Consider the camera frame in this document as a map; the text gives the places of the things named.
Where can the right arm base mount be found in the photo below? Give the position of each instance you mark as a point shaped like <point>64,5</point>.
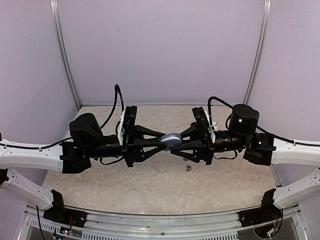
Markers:
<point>267,214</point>

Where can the left aluminium corner post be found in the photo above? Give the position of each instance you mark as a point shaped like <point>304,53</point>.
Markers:
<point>54,5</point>

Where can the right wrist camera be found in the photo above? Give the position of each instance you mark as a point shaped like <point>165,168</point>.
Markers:
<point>205,129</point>

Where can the purple clip earbud lower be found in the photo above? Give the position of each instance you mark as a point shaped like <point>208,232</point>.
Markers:
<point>188,168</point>

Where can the grey oval charging case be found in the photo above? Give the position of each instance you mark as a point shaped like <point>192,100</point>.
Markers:
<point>172,140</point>

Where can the aluminium corner post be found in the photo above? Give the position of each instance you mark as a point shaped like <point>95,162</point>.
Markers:
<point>259,50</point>
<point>54,5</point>

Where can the front aluminium rail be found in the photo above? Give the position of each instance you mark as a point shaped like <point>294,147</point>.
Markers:
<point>105,225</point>

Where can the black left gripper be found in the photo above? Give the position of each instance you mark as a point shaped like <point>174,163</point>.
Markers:
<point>139,130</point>

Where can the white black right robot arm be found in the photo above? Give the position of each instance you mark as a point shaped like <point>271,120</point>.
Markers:
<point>260,148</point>

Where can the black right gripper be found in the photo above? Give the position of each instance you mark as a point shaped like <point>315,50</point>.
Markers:
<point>202,151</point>

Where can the right aluminium corner post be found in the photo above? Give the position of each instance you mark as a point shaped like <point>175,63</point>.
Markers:
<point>259,50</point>

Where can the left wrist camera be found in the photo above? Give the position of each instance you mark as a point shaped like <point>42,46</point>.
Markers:
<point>126,123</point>

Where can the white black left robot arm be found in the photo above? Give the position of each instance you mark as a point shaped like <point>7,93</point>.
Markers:
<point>87,142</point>

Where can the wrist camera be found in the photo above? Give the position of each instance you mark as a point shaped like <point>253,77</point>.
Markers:
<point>126,123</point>
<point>205,129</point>

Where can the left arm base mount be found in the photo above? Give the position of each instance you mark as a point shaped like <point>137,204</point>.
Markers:
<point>60,214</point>

